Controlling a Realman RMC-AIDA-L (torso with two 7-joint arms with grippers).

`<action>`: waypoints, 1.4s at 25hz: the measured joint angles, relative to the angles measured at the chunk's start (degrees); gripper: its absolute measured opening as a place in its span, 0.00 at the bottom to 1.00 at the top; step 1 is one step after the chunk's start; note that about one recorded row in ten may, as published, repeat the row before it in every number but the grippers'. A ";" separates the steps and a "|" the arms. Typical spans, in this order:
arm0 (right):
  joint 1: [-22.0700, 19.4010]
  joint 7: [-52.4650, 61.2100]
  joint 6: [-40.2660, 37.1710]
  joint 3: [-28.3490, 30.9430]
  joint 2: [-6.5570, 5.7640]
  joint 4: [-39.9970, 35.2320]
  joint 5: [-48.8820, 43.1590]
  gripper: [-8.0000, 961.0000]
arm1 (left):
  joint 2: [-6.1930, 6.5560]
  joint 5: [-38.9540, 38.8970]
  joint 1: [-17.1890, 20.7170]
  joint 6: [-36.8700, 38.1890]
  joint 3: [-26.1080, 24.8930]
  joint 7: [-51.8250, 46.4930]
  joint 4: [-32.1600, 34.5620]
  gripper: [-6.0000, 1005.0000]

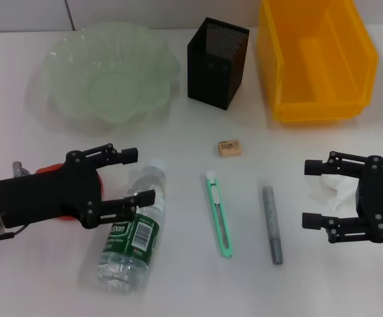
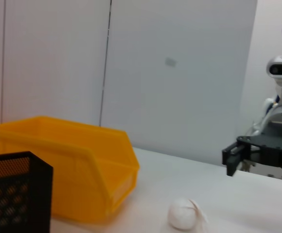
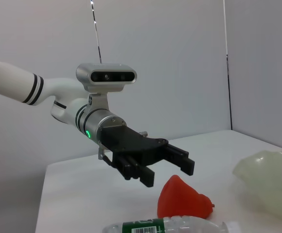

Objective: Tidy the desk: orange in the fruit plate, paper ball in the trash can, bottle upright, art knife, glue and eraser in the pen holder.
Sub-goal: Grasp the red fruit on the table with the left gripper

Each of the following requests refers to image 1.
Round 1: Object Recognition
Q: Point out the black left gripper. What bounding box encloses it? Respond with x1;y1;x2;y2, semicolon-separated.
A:
0;143;156;230

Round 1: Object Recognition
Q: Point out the white paper ball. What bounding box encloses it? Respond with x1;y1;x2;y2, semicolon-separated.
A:
320;173;361;213

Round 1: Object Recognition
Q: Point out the clear green-label water bottle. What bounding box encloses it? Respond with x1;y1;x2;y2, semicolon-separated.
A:
95;158;169;293

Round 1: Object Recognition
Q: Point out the red orange fruit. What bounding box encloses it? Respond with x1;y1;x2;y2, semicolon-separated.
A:
34;163;106;223

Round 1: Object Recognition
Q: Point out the beige eraser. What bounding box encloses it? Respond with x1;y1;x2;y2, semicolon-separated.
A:
217;139;244;159

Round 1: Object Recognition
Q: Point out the green utility knife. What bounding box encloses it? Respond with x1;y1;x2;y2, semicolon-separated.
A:
205;170;234;259

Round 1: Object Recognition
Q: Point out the grey pen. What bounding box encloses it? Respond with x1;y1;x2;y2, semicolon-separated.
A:
261;185;284;266

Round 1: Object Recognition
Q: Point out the green glass fruit plate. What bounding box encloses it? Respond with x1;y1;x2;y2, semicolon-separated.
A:
42;21;182;125

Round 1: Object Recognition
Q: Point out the black mesh pen holder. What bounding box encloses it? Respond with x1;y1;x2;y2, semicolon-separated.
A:
187;17;250;110

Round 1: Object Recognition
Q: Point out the yellow plastic bin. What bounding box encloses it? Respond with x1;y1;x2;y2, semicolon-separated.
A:
256;0;379;125

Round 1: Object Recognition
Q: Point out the left arm gripper cable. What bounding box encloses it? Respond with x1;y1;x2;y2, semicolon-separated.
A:
0;160;31;242

